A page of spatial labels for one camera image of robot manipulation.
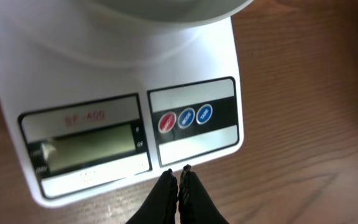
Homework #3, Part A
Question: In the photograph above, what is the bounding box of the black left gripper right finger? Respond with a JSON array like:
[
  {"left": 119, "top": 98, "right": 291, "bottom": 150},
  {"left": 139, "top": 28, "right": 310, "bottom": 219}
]
[{"left": 178, "top": 165, "right": 228, "bottom": 224}]

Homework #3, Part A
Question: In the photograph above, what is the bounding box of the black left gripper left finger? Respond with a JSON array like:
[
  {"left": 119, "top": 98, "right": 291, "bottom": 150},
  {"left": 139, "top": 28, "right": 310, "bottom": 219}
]
[{"left": 126, "top": 169, "right": 178, "bottom": 224}]

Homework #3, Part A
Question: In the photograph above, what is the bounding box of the white digital kitchen scale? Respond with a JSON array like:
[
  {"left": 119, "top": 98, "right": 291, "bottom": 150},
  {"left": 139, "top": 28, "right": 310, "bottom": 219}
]
[{"left": 0, "top": 1, "right": 244, "bottom": 208}]

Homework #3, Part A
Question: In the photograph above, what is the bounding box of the grey round bowl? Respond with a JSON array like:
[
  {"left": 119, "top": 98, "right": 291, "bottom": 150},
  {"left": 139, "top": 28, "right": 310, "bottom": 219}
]
[{"left": 85, "top": 0, "right": 250, "bottom": 23}]

